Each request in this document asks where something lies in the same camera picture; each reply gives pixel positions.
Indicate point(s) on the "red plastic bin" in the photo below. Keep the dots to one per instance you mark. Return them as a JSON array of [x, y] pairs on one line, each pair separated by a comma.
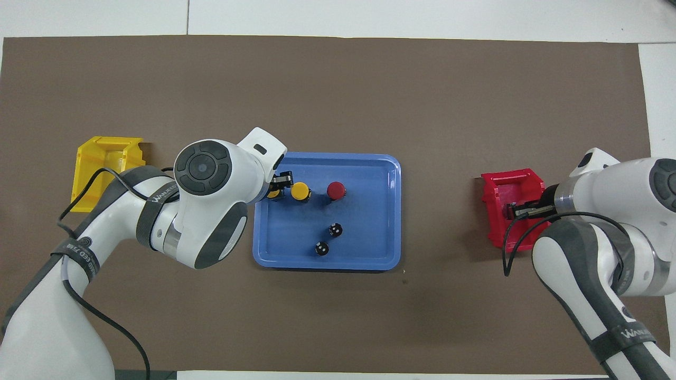
[[496, 221]]

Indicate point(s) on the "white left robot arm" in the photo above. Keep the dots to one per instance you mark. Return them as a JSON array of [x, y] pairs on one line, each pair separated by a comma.
[[211, 211]]

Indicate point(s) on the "yellow plastic bin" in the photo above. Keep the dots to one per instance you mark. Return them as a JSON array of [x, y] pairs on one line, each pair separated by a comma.
[[90, 163]]

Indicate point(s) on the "small black cylinder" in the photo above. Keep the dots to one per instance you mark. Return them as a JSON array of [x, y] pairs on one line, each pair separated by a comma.
[[321, 248], [335, 230]]

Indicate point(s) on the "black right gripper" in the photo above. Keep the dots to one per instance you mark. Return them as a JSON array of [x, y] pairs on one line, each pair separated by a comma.
[[550, 198]]

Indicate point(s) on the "blue plastic tray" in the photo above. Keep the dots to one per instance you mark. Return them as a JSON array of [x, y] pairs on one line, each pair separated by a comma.
[[369, 243]]

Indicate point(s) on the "brown table mat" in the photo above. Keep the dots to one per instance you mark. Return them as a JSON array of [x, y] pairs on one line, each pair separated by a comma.
[[338, 95]]

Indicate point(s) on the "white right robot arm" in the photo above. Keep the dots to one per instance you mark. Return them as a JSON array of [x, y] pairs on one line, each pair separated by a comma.
[[607, 200]]

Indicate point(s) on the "yellow push button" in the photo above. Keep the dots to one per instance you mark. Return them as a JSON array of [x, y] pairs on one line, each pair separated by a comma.
[[300, 191], [273, 194]]

